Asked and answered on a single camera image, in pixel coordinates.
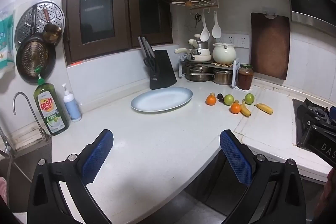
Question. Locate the green apple with stem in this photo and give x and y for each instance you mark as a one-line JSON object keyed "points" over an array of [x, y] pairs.
{"points": [[228, 99]]}

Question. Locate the brown framed window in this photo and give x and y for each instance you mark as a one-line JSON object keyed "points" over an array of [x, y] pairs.
{"points": [[101, 27]]}

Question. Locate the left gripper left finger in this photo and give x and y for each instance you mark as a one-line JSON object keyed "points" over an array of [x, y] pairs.
{"points": [[46, 199]]}

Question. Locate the orange mandarin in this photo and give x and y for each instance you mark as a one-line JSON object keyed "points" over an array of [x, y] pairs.
{"points": [[211, 100], [235, 108]]}

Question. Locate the steel milk pot cream handle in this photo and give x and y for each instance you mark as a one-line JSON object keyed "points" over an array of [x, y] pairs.
{"points": [[199, 47]]}

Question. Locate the teal paper towel pack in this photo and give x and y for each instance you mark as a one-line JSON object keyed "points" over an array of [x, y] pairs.
{"points": [[6, 39]]}

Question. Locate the black frying pan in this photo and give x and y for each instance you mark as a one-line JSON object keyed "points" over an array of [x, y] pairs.
{"points": [[34, 55]]}

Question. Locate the white blue pump bottle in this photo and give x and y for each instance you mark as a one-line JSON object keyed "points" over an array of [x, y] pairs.
{"points": [[71, 105]]}

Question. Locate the white wall socket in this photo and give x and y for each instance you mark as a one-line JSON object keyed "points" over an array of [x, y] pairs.
{"points": [[238, 40]]}

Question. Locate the large stainless steel pot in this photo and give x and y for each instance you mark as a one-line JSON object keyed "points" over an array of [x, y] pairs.
{"points": [[198, 73]]}

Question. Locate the brown wooden cutting board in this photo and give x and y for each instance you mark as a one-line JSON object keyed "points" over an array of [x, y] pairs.
{"points": [[270, 45]]}

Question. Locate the chrome faucet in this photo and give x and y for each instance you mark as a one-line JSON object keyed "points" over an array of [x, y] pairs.
{"points": [[25, 131]]}

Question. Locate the cream ceramic pot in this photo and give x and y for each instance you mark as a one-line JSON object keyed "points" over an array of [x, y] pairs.
{"points": [[224, 53]]}

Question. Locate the black gas stove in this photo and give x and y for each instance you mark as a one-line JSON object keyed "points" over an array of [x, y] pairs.
{"points": [[308, 114]]}

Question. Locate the white metal pot rack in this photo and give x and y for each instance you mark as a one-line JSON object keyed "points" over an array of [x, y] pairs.
{"points": [[211, 64]]}

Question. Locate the green dish soap bottle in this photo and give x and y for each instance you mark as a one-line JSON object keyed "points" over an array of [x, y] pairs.
{"points": [[50, 107]]}

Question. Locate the small yellow banana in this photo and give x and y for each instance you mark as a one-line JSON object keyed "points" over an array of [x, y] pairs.
{"points": [[244, 110]]}

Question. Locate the small brass ladle pot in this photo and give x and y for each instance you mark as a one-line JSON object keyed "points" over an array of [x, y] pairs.
{"points": [[51, 33]]}

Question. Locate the large yellow banana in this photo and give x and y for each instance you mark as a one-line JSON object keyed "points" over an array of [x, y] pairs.
{"points": [[265, 108]]}

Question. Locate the light blue oval plate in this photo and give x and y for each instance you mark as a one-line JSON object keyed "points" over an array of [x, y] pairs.
{"points": [[159, 100]]}

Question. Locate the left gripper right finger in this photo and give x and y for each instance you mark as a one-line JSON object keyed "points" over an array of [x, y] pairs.
{"points": [[286, 203]]}

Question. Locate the glass jar red sauce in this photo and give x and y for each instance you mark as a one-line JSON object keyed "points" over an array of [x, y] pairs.
{"points": [[245, 77]]}

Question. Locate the black knife block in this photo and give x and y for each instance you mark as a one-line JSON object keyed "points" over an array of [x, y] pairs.
{"points": [[164, 76]]}

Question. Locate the black kitchen scissors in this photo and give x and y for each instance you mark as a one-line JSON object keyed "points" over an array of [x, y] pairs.
{"points": [[150, 63]]}

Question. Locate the white ladle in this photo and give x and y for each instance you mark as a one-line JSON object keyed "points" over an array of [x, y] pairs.
{"points": [[205, 34]]}

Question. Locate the cream saucepan with handle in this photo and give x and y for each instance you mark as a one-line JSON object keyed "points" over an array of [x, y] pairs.
{"points": [[195, 55]]}

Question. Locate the range hood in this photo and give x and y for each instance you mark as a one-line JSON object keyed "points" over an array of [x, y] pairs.
{"points": [[319, 14]]}

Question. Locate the small stainless steel pot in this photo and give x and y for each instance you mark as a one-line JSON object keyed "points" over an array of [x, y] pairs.
{"points": [[222, 77]]}

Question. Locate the white rice spoon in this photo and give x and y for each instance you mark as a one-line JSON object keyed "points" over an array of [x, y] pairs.
{"points": [[216, 31]]}

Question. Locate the hanging black scissors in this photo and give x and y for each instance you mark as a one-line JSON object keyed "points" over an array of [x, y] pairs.
{"points": [[198, 17]]}

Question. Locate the round steel steamer tray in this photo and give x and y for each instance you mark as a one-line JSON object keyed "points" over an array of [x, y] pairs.
{"points": [[56, 17]]}

